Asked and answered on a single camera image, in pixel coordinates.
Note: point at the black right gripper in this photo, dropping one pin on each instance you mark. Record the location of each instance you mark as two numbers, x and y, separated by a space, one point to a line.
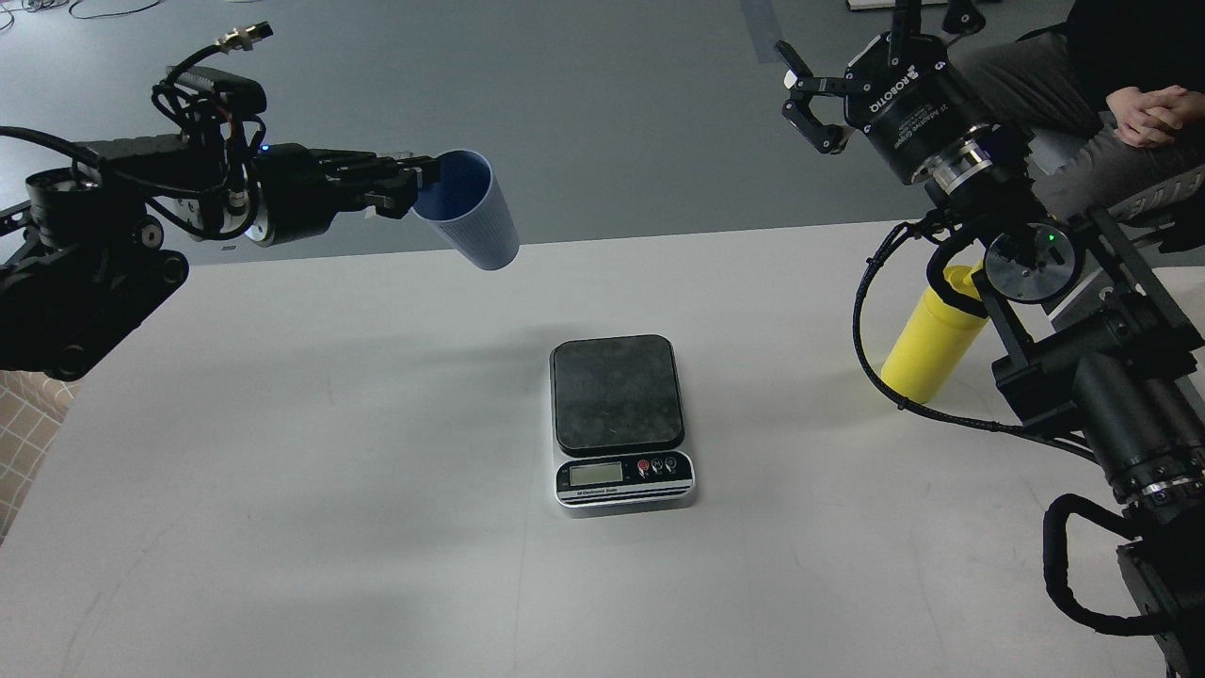
913 104

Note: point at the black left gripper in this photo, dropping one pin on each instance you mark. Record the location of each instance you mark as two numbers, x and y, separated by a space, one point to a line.
300 191

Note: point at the blue ribbed plastic cup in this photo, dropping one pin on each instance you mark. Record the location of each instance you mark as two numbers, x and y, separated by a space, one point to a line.
467 207

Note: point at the yellow squeeze bottle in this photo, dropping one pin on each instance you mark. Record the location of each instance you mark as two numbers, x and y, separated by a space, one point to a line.
929 348

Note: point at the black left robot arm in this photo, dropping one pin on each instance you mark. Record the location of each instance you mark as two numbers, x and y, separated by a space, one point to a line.
94 265

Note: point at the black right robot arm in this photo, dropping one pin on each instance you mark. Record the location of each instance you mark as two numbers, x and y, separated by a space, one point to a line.
1056 331

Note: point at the digital kitchen scale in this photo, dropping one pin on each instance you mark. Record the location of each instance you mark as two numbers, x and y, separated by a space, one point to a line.
618 427

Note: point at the person's clasped hands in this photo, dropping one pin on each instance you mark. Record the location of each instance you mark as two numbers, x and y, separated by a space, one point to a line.
1155 118

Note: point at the seated person in dark clothes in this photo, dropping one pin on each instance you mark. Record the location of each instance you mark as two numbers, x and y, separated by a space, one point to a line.
1058 78

